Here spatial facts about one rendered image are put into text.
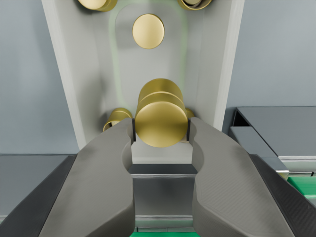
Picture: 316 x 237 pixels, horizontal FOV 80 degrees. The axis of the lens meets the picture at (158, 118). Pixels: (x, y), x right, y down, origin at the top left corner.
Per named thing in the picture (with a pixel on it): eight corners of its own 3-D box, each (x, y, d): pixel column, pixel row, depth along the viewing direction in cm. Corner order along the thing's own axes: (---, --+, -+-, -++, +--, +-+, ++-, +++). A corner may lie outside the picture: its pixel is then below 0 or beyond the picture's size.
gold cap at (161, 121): (137, 78, 15) (130, 99, 11) (183, 77, 15) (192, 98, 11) (139, 118, 16) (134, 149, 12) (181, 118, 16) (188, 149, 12)
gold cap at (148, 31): (134, 13, 23) (129, 12, 19) (164, 12, 23) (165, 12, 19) (136, 45, 24) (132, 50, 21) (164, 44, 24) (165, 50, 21)
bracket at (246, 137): (215, 178, 29) (229, 222, 23) (224, 126, 25) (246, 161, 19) (238, 178, 29) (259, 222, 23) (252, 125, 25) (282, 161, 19)
